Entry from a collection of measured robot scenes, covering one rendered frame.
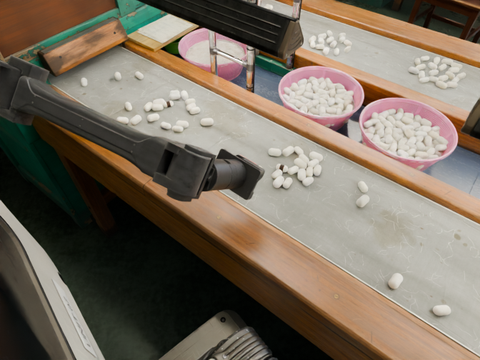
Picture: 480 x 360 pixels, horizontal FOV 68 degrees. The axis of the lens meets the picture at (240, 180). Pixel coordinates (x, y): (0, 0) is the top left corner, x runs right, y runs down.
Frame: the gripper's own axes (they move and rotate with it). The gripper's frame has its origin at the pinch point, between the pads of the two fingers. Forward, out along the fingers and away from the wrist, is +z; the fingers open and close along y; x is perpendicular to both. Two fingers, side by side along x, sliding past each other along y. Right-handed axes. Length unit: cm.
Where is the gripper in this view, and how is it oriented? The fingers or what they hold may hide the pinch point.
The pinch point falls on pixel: (254, 173)
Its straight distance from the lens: 77.8
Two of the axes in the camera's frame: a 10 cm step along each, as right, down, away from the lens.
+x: -4.1, 8.7, 2.6
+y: -7.7, -4.8, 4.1
